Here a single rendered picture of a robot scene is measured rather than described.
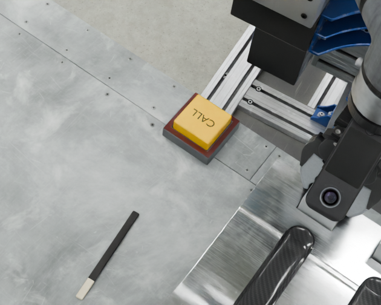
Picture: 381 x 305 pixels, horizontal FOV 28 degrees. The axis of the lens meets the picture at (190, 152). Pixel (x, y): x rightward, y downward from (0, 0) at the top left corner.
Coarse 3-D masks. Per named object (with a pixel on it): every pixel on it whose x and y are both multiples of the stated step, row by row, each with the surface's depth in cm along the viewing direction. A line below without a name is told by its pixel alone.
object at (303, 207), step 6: (300, 204) 93; (306, 204) 93; (300, 210) 94; (306, 210) 94; (312, 210) 93; (312, 216) 94; (318, 216) 93; (318, 222) 94; (324, 222) 93; (330, 222) 92; (336, 222) 91; (330, 228) 93
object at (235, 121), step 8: (192, 96) 110; (232, 120) 108; (168, 128) 107; (232, 128) 108; (176, 136) 106; (224, 136) 107; (192, 144) 106; (216, 144) 106; (200, 152) 105; (208, 152) 105
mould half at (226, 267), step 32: (256, 192) 95; (288, 192) 95; (256, 224) 93; (288, 224) 93; (320, 224) 94; (352, 224) 94; (224, 256) 91; (256, 256) 91; (320, 256) 91; (352, 256) 92; (192, 288) 88; (224, 288) 89; (288, 288) 90; (320, 288) 90; (352, 288) 90
